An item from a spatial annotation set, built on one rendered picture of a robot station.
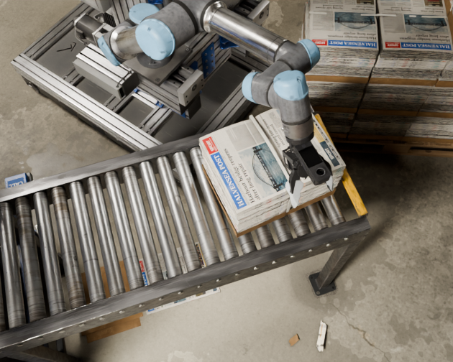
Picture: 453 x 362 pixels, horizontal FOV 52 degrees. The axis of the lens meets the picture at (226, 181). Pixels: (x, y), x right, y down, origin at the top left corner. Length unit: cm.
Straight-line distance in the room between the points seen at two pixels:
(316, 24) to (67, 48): 153
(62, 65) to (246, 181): 176
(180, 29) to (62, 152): 158
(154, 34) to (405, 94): 131
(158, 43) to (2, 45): 220
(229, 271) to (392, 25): 124
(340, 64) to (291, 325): 122
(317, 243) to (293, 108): 62
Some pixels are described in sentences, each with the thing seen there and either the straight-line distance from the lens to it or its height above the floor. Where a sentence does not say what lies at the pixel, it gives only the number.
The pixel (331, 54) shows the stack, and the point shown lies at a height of 78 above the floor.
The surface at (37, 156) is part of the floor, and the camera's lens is 286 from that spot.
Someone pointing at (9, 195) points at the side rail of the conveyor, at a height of 80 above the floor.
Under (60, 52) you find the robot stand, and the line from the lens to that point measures 298.
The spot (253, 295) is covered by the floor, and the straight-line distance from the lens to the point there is 234.
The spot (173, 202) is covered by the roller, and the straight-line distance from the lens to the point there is 163.
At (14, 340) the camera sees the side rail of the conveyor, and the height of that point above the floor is 80.
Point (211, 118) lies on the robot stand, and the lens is 249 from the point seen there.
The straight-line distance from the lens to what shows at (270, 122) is 151.
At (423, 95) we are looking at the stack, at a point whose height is 55.
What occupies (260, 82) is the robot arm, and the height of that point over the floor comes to 137.
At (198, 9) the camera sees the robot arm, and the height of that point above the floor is 131.
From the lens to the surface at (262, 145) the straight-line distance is 146.
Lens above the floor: 228
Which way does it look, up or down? 64 degrees down
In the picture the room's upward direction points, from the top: 3 degrees counter-clockwise
